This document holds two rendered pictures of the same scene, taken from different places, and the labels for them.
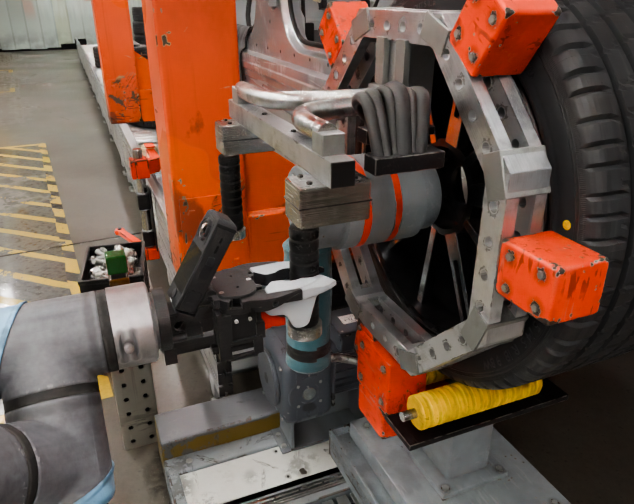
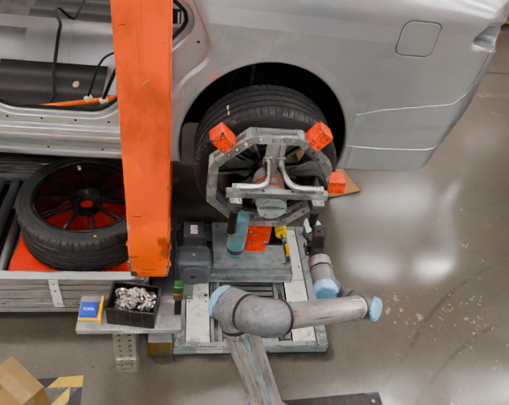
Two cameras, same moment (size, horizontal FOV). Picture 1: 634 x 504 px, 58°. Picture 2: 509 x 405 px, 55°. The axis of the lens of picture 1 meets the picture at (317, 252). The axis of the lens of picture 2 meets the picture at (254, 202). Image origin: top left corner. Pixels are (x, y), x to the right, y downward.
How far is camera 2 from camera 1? 198 cm
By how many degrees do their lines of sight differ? 66
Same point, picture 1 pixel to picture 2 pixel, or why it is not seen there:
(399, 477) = (248, 260)
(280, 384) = (206, 272)
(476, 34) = (320, 143)
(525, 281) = (336, 187)
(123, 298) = (326, 259)
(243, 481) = (201, 318)
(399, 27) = (280, 141)
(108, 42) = not seen: outside the picture
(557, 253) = (339, 177)
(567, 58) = not seen: hidden behind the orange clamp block
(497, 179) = (328, 171)
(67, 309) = (328, 270)
